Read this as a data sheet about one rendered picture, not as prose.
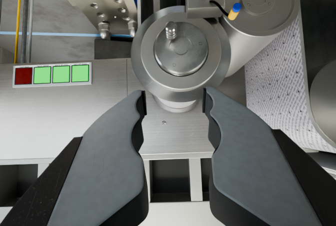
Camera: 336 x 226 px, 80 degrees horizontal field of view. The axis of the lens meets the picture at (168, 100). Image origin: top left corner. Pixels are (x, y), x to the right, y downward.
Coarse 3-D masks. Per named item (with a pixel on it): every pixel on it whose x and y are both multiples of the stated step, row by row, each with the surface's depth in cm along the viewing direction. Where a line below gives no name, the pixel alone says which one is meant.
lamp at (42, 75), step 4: (36, 68) 64; (40, 68) 63; (44, 68) 63; (48, 68) 63; (36, 72) 63; (40, 72) 63; (44, 72) 63; (48, 72) 63; (36, 76) 63; (40, 76) 63; (44, 76) 63; (48, 76) 63; (36, 80) 63; (40, 80) 63; (44, 80) 63; (48, 80) 63
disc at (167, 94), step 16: (160, 16) 30; (144, 32) 30; (224, 32) 30; (224, 48) 30; (224, 64) 29; (144, 80) 29; (208, 80) 29; (160, 96) 29; (176, 96) 29; (192, 96) 29
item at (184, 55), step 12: (180, 24) 28; (192, 24) 28; (156, 36) 28; (180, 36) 28; (192, 36) 28; (204, 36) 28; (156, 48) 28; (168, 48) 28; (180, 48) 28; (192, 48) 28; (204, 48) 28; (156, 60) 29; (168, 60) 28; (180, 60) 27; (192, 60) 27; (204, 60) 28; (168, 72) 29; (180, 72) 27; (192, 72) 28
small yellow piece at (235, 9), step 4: (212, 0) 26; (216, 4) 25; (236, 4) 22; (240, 4) 22; (220, 8) 25; (232, 8) 22; (236, 8) 22; (224, 12) 25; (232, 12) 23; (236, 12) 22; (228, 16) 24; (232, 16) 23
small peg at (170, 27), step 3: (171, 21) 25; (168, 24) 25; (171, 24) 25; (174, 24) 25; (165, 27) 25; (168, 27) 25; (171, 27) 25; (174, 27) 25; (165, 30) 26; (168, 30) 25; (171, 30) 25; (174, 30) 25; (168, 33) 26; (171, 33) 26; (174, 33) 26; (168, 36) 27; (171, 36) 27; (174, 36) 27; (168, 39) 28; (171, 39) 28
